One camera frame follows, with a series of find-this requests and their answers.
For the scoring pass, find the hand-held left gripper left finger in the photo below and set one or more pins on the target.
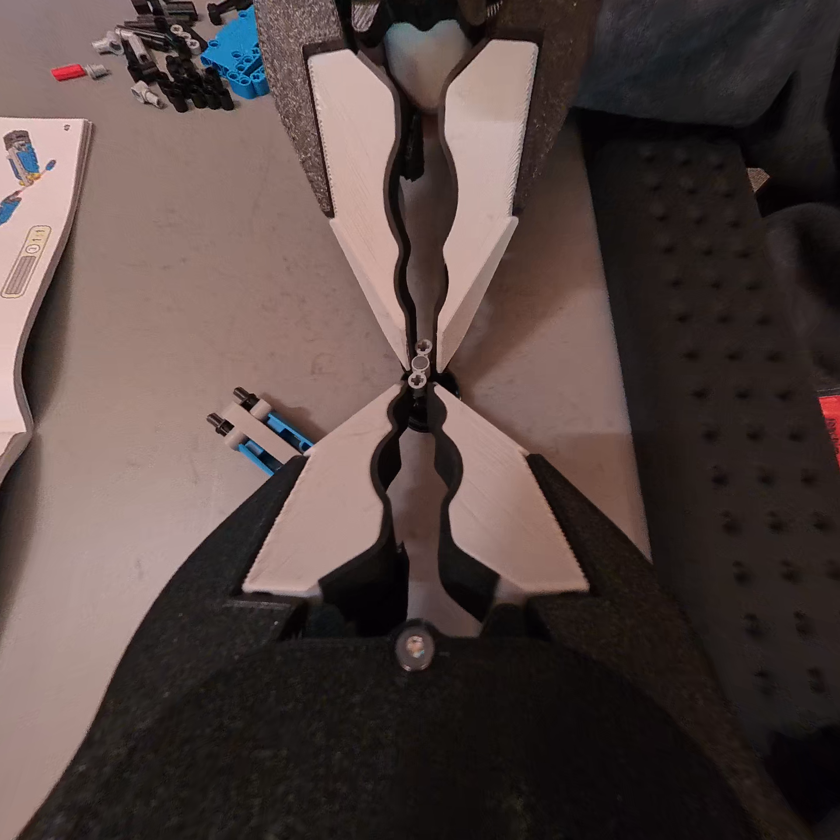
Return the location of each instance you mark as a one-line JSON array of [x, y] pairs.
[[315, 518]]

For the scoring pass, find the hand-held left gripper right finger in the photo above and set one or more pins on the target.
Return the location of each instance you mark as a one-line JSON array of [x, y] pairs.
[[512, 518]]

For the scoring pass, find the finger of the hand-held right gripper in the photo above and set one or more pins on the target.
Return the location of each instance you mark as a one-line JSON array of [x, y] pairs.
[[354, 164], [489, 164]]

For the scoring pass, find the black toy wheel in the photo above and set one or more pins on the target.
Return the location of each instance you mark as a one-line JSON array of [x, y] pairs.
[[420, 420]]

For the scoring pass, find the grey axle connector piece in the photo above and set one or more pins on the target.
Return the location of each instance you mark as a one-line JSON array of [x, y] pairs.
[[420, 364]]

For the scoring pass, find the grey desk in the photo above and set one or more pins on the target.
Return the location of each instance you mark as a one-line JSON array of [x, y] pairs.
[[164, 295]]

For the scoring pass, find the blue grey brick assembly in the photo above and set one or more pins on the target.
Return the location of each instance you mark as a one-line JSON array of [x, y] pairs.
[[262, 426]]

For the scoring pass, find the pile of small bricks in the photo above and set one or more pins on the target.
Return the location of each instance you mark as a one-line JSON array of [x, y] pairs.
[[184, 65]]

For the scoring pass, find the instruction booklet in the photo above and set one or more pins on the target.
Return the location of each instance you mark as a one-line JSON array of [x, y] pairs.
[[33, 262]]

